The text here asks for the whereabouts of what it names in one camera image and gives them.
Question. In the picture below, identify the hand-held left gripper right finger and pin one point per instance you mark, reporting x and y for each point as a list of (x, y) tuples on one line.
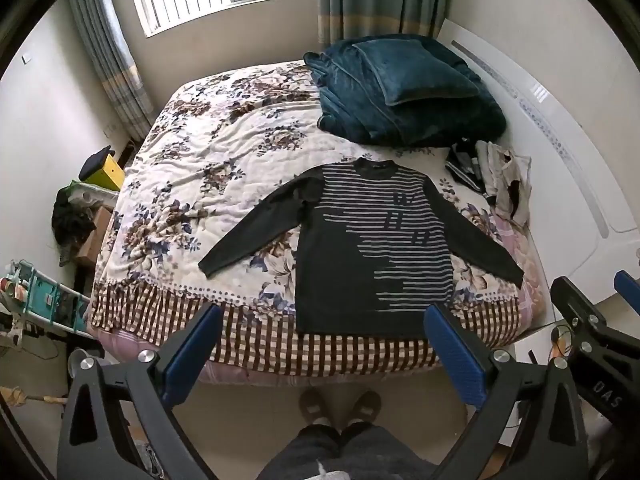
[(457, 355)]

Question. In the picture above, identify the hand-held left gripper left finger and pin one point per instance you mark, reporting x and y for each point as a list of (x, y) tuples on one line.
[(192, 350)]

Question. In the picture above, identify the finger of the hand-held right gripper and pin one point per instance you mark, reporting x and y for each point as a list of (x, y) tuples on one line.
[(575, 305), (627, 285)]

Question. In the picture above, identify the dark striped sweater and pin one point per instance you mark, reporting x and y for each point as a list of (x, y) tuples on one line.
[(350, 270)]

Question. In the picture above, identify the dark clothes heap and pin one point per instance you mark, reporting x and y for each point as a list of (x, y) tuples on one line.
[(70, 225)]

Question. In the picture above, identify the person's right slipper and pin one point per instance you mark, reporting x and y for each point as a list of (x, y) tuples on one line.
[(365, 405)]

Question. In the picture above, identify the person's slipper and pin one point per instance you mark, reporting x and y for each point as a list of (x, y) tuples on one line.
[(315, 405), (365, 405)]

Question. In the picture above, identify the person's left slipper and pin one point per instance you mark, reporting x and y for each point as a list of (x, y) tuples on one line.
[(315, 405)]

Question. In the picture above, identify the beige patterned garment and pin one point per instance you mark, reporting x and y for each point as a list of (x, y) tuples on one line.
[(510, 180)]

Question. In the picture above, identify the cardboard box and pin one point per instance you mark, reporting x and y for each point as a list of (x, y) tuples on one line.
[(97, 240)]

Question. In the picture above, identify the person's legs in grey trousers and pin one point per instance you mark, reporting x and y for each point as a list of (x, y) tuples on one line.
[(345, 452)]

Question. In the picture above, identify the teal white rack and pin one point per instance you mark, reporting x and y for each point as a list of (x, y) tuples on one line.
[(45, 295)]

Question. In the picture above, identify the wooden stick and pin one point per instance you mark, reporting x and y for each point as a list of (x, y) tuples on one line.
[(30, 399)]

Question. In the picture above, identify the dark striped garment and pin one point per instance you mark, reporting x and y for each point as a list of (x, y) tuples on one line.
[(465, 165)]

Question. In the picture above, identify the white green plastic container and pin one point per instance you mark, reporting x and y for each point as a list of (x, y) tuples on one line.
[(95, 195)]

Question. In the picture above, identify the bed with floral bedspread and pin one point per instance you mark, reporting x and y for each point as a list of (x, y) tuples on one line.
[(210, 160)]

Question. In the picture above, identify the yellow box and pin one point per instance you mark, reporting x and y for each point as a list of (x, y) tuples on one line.
[(107, 175)]

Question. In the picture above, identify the dark cap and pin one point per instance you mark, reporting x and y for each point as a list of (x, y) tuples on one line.
[(95, 162)]

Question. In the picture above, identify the white headboard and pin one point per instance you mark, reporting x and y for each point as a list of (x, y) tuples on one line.
[(550, 85)]

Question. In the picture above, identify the teal fleece blanket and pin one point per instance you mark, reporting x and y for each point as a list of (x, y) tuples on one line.
[(425, 120)]

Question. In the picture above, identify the teal pillow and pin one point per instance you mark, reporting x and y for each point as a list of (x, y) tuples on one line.
[(415, 70)]

